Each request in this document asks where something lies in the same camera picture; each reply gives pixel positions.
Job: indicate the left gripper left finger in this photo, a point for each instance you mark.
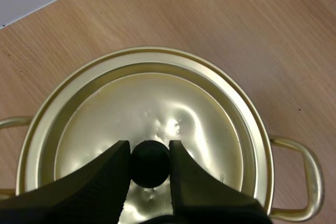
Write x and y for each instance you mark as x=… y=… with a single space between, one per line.
x=86 y=190

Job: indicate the gold lid with black knob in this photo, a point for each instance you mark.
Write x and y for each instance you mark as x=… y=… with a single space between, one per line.
x=126 y=108

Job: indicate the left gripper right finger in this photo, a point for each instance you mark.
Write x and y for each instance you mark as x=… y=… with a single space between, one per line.
x=191 y=182

